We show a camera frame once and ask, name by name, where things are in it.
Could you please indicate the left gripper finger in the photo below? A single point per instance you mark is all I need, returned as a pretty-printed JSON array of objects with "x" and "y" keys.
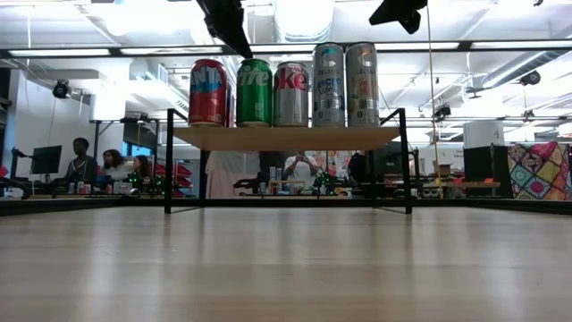
[{"x": 237, "y": 42}]

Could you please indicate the green Sprite can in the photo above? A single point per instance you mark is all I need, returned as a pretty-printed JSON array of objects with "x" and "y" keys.
[{"x": 254, "y": 91}]

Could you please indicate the silver Diet Coke can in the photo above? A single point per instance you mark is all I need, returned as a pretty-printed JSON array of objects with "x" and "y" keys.
[{"x": 291, "y": 94}]

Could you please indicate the slim Celsius Arctic Vibe can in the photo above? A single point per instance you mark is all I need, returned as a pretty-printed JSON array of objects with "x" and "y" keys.
[
  {"x": 362, "y": 85},
  {"x": 328, "y": 85}
]

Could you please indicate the background black robot arm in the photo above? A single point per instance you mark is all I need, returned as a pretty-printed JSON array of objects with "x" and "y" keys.
[
  {"x": 250, "y": 183},
  {"x": 324, "y": 181}
]

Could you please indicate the pale pink fabric panel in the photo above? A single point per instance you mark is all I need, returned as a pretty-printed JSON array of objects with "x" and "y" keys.
[{"x": 228, "y": 174}]

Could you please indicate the person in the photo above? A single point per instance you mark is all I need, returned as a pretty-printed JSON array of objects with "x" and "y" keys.
[
  {"x": 142, "y": 167},
  {"x": 82, "y": 165},
  {"x": 301, "y": 167},
  {"x": 114, "y": 165}
]

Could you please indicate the red storage bin rack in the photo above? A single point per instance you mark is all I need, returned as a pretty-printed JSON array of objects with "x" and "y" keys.
[{"x": 174, "y": 172}]

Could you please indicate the colourful floral panel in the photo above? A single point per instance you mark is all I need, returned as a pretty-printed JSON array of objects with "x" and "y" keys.
[
  {"x": 333, "y": 161},
  {"x": 540, "y": 170}
]

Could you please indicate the black overhead light bar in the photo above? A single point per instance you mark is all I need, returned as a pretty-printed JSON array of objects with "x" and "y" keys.
[{"x": 58, "y": 52}]

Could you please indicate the tall black table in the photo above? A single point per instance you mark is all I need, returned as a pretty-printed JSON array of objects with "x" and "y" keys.
[{"x": 96, "y": 147}]

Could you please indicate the black partition panel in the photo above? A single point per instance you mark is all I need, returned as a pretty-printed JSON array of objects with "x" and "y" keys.
[{"x": 487, "y": 170}]

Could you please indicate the black computer monitor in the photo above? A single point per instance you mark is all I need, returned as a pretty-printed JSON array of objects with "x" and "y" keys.
[{"x": 47, "y": 160}]

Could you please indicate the black ceiling camera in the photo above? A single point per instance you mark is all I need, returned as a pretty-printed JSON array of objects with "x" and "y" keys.
[
  {"x": 442, "y": 111},
  {"x": 61, "y": 89},
  {"x": 530, "y": 78}
]

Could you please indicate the grey ceiling duct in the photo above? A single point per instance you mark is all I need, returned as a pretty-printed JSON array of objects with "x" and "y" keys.
[{"x": 514, "y": 67}]

